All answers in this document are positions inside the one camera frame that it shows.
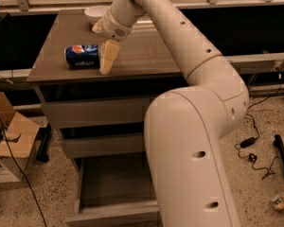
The black power adapter with cable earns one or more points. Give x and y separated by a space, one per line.
251 157

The grey open bottom drawer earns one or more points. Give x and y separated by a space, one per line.
114 190

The grey top drawer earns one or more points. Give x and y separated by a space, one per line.
85 113

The white ceramic bowl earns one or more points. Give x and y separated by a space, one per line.
94 13

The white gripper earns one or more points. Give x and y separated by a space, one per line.
115 26

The grey drawer cabinet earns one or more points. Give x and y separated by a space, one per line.
143 68

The blue pepsi can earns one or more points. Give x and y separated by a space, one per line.
82 56

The black stand foot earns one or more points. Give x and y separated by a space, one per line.
44 137

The plastic drink bottle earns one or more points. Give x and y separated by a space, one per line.
277 201

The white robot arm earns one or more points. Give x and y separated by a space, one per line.
183 127

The grey middle drawer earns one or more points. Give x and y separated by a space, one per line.
99 146

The open cardboard box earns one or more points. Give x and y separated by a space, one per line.
17 137

